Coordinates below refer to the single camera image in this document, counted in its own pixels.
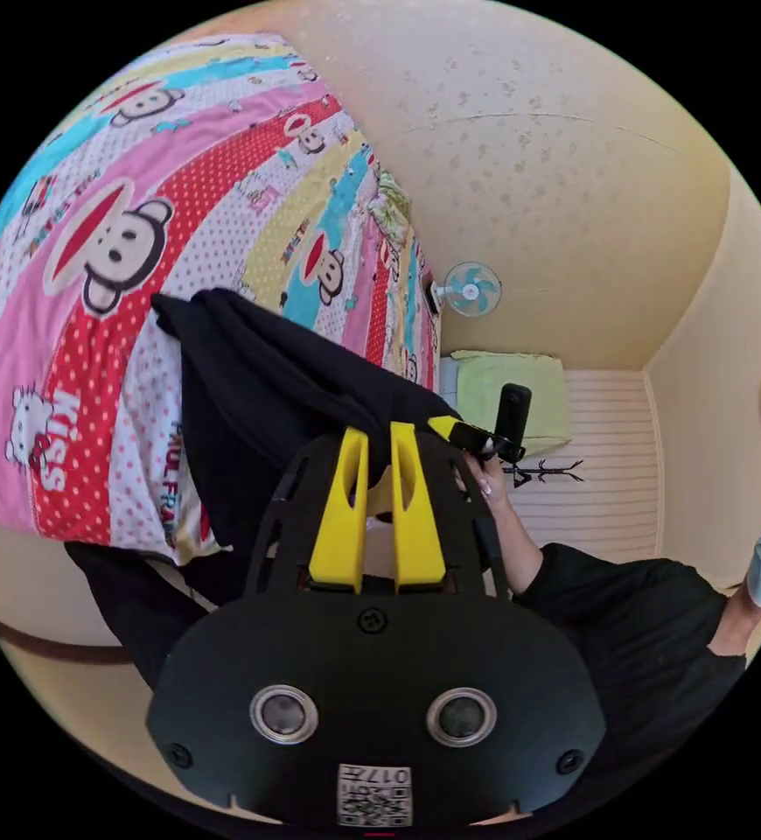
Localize green floral pillow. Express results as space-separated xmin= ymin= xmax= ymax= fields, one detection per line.
xmin=367 ymin=169 xmax=415 ymax=249

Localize bed with cartoon printed sheet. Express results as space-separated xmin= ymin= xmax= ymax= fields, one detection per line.
xmin=0 ymin=31 xmax=445 ymax=567

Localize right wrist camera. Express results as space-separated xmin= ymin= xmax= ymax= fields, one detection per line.
xmin=495 ymin=382 xmax=534 ymax=450

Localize black coat rack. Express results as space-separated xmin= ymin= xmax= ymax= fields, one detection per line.
xmin=502 ymin=458 xmax=586 ymax=489

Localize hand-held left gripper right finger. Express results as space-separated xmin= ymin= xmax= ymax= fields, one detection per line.
xmin=389 ymin=421 xmax=450 ymax=596

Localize person's right forearm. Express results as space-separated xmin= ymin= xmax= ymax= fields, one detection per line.
xmin=492 ymin=503 xmax=547 ymax=597

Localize person's right hand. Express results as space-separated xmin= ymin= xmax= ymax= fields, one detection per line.
xmin=453 ymin=451 xmax=512 ymax=521

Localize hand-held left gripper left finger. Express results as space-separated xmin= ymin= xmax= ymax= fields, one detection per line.
xmin=308 ymin=424 xmax=370 ymax=595

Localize white and blue fan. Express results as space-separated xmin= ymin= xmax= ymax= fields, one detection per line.
xmin=427 ymin=261 xmax=504 ymax=318

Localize person's body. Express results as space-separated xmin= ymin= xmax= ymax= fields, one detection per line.
xmin=510 ymin=479 xmax=761 ymax=825

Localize black pants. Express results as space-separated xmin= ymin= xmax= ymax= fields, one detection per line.
xmin=64 ymin=287 xmax=468 ymax=691

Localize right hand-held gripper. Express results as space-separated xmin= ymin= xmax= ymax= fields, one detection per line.
xmin=427 ymin=414 xmax=527 ymax=466

